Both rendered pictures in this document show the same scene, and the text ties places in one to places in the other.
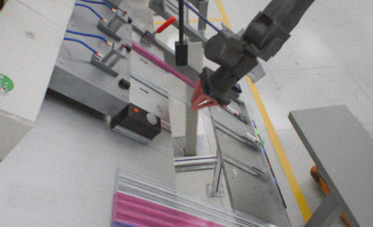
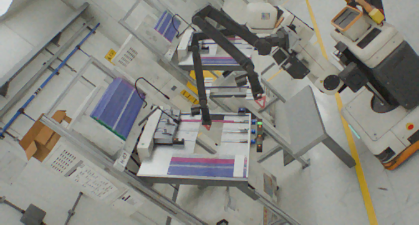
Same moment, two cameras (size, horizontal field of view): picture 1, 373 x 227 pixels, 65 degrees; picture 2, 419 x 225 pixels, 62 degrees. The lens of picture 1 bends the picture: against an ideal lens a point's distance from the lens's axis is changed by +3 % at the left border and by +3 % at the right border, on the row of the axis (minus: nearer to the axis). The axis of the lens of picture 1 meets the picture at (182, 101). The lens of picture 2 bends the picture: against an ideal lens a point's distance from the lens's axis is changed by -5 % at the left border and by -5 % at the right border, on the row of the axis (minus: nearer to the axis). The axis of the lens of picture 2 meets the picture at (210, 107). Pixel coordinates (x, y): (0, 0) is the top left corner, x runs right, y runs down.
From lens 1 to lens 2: 2.16 m
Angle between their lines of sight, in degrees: 41
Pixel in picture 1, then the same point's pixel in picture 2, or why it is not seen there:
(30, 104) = (147, 145)
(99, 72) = (164, 134)
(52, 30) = (151, 131)
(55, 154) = (158, 154)
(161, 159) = (188, 148)
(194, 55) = (235, 102)
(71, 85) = (159, 140)
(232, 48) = (194, 110)
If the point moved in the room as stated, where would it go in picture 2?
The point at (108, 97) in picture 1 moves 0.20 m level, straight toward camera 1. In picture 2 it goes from (166, 139) to (164, 154)
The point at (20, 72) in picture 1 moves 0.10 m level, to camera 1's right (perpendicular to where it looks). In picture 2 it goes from (145, 141) to (153, 134)
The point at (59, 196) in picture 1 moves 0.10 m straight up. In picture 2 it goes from (159, 159) to (148, 151)
